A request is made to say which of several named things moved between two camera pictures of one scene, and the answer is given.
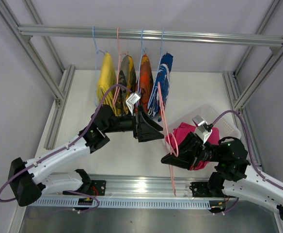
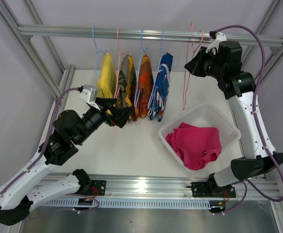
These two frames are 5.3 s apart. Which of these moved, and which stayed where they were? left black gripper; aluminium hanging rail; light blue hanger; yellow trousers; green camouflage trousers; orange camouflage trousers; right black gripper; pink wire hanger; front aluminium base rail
Moved: right black gripper; pink wire hanger; left black gripper
Stayed: light blue hanger; green camouflage trousers; aluminium hanging rail; orange camouflage trousers; front aluminium base rail; yellow trousers
